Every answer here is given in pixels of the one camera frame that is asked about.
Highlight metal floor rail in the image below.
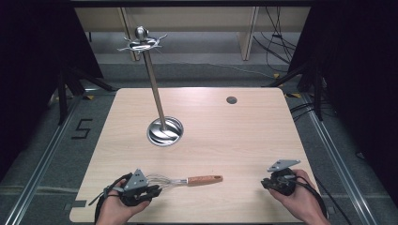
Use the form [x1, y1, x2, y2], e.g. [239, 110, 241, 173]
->
[300, 93, 378, 225]
[2, 93, 83, 225]

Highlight black curtain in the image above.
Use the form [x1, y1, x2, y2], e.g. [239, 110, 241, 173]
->
[287, 0, 398, 203]
[0, 0, 105, 184]

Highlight wire whisk with wooden handle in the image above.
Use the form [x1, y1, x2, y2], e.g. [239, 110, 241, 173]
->
[145, 173, 224, 190]

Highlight light wooden bench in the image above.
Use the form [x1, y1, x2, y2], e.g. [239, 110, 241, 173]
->
[74, 7, 312, 62]

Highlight black floor cables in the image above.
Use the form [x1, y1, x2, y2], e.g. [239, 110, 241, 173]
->
[289, 100, 317, 123]

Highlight black tripod stand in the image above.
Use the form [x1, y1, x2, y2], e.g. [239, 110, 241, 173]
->
[265, 60, 327, 122]
[56, 66, 117, 127]

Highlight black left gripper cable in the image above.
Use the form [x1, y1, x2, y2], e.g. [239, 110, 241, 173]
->
[88, 172, 134, 225]

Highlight person's left hand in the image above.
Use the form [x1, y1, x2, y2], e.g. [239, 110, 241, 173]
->
[96, 187, 151, 223]

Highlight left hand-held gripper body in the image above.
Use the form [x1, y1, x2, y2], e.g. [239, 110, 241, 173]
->
[117, 169, 150, 207]

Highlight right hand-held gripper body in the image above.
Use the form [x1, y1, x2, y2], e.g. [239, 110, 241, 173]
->
[263, 158, 302, 197]

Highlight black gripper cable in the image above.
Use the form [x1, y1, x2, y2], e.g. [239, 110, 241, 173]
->
[281, 174, 329, 219]
[88, 172, 134, 225]

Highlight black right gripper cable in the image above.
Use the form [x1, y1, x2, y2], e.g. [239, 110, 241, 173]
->
[281, 174, 329, 219]

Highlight black hanging cables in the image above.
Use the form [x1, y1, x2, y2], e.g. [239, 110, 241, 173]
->
[253, 7, 299, 75]

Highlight metal utensil stand with hooks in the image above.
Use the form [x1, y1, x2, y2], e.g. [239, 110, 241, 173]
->
[116, 25, 185, 147]

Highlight person's right hand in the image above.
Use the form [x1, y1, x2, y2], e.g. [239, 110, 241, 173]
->
[268, 169, 327, 219]

